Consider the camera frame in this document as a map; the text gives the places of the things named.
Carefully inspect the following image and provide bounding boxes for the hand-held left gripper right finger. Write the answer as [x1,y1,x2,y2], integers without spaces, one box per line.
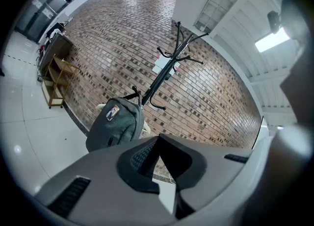
[158,133,254,220]

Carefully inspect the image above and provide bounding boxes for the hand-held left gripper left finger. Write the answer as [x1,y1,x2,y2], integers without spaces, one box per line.
[34,136,174,226]

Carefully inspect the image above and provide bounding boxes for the black bag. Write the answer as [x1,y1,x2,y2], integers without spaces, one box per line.
[85,97,145,152]

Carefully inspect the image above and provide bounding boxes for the black metal coat rack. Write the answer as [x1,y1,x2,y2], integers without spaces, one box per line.
[122,21,210,112]

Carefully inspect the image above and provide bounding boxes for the wooden shelf cart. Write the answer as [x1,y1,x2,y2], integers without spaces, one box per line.
[41,53,81,109]

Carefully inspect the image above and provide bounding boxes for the person's torso in grey sweater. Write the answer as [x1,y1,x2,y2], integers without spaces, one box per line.
[268,0,314,196]

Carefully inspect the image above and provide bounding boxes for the rectangular ceiling light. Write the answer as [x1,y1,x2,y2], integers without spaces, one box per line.
[254,27,291,53]

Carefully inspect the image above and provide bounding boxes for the dark wooden cabinet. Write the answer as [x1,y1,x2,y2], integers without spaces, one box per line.
[36,31,74,76]

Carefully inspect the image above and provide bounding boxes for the white ceiling grid panel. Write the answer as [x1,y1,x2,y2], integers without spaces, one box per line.
[194,0,249,33]

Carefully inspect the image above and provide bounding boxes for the black glass doors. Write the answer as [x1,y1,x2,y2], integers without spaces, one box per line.
[14,0,82,42]

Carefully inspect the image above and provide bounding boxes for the white papers on wall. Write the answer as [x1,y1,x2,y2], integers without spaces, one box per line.
[152,52,183,76]

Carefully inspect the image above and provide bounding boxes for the black head camera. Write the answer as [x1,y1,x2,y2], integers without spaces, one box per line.
[266,10,282,34]

